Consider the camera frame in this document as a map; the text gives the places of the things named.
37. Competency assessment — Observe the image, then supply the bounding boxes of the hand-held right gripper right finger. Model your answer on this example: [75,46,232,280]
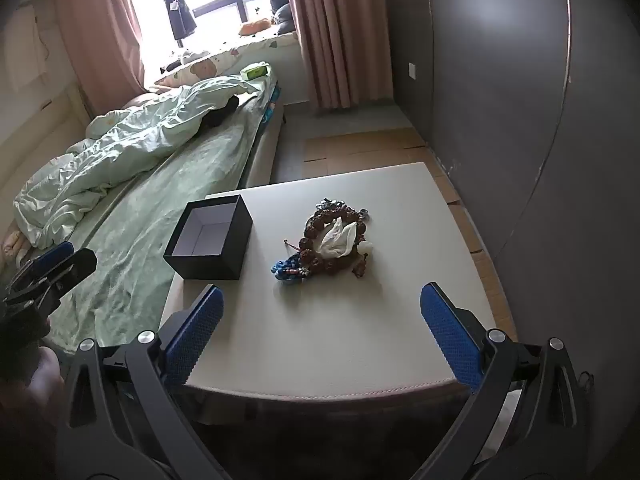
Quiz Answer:
[419,282,593,480]

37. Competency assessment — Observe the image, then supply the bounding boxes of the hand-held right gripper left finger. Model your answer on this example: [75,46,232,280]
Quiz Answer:
[55,284,226,480]

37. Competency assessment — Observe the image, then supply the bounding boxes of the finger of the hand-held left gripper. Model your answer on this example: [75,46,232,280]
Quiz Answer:
[35,248,98,306]
[14,241,76,283]

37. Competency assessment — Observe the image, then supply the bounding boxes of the black box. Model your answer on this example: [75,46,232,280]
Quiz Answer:
[163,194,253,281]

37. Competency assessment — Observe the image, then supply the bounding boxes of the blue braided bracelet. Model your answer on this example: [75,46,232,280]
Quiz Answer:
[270,255,314,281]

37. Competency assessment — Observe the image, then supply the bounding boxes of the white cloth pouch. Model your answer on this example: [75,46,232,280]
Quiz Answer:
[320,217,358,257]

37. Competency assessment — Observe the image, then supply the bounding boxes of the brown bead bracelet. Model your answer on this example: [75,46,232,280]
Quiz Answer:
[285,203,363,268]

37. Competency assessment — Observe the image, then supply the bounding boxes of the silver chain necklace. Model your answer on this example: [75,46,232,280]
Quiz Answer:
[314,197,372,224]

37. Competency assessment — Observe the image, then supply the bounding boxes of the floral pillow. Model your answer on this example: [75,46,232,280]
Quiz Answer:
[1,232,32,267]

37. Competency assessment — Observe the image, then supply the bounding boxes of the green bed sheet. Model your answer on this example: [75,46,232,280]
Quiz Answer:
[42,67,281,353]

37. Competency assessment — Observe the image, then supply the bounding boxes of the cream headboard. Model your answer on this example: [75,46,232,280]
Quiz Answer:
[0,2,96,241]

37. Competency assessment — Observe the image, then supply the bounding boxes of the green duvet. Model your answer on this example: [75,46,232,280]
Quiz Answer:
[14,74,261,250]

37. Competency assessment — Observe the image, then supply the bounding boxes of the white bed base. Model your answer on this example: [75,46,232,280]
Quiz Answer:
[239,85,289,187]

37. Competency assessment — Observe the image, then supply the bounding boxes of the cardboard sheets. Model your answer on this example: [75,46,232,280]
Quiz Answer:
[302,127,518,346]

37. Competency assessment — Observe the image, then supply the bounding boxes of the black garment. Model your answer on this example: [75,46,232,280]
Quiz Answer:
[202,96,241,130]

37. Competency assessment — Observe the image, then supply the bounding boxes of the pink curtain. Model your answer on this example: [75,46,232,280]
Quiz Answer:
[52,0,146,113]
[285,0,396,111]

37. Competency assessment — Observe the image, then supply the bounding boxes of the blue patterned mattress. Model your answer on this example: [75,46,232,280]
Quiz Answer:
[262,79,284,124]

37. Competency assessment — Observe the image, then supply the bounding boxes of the hanging dark clothes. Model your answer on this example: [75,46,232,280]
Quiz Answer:
[151,0,261,41]

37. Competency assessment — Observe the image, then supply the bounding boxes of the orange plush toy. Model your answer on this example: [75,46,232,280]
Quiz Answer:
[238,18,272,37]

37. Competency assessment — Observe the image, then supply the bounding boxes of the dark cushion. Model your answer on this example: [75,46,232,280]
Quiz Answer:
[269,0,292,35]

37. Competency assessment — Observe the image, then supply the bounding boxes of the black cable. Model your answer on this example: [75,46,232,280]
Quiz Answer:
[575,370,596,401]

